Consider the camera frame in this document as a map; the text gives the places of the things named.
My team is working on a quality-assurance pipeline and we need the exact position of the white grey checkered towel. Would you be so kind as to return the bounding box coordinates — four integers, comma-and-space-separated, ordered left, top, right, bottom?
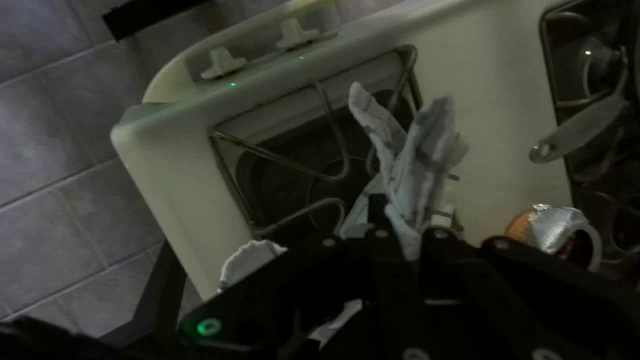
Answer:
219, 80, 472, 348

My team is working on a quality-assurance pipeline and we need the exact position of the white stove knob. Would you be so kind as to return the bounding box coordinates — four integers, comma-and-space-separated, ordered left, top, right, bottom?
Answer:
274, 16, 322, 52
198, 46, 248, 84

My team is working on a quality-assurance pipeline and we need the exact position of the black stand leg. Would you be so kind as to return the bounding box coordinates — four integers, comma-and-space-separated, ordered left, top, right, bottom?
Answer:
101, 0, 222, 44

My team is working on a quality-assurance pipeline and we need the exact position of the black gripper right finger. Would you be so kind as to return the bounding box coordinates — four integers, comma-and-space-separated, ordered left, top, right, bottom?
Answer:
419, 224, 640, 360

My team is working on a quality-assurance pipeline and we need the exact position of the white gas stove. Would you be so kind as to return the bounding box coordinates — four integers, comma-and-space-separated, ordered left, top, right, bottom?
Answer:
108, 0, 640, 302

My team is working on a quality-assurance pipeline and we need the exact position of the grey frying pan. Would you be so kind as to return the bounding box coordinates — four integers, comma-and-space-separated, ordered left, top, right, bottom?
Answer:
528, 28, 636, 167

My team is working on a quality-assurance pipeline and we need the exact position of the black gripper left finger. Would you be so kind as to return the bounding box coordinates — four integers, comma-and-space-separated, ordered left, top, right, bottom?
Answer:
174, 192, 411, 360

